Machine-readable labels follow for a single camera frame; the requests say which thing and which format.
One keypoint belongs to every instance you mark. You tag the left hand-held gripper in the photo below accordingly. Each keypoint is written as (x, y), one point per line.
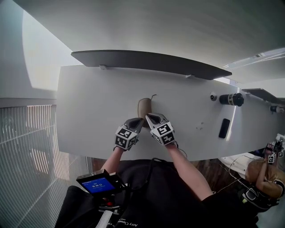
(124, 139)

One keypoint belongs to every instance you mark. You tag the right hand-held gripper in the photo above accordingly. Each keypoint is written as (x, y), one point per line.
(164, 134)

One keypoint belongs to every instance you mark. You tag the brown glasses case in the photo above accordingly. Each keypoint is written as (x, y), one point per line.
(144, 108)

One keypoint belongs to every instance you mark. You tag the person's right forearm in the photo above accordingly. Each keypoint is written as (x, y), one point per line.
(189, 171)

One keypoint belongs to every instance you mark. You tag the person's left forearm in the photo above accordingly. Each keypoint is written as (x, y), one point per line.
(112, 160)

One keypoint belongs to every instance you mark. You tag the black desk divider panel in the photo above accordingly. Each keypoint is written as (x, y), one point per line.
(151, 62)
(265, 94)

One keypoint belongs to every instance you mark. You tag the round white desk grommet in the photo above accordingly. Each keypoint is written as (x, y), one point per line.
(213, 96)

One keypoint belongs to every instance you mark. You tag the black device with blue screen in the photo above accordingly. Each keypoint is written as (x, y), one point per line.
(98, 183)

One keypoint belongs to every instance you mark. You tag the black smartphone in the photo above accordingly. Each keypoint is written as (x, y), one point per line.
(224, 128)

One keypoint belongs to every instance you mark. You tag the black tumbler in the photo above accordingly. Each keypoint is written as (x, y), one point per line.
(231, 99)

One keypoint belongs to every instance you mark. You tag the person's black top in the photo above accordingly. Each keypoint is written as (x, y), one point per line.
(169, 204)

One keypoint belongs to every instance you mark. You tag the white window blinds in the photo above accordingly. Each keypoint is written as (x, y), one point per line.
(29, 167)

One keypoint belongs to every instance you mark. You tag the small dark bottle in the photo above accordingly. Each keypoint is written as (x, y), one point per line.
(275, 108)

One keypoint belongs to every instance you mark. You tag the grey divider bracket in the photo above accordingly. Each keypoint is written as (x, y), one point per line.
(190, 76)
(103, 67)

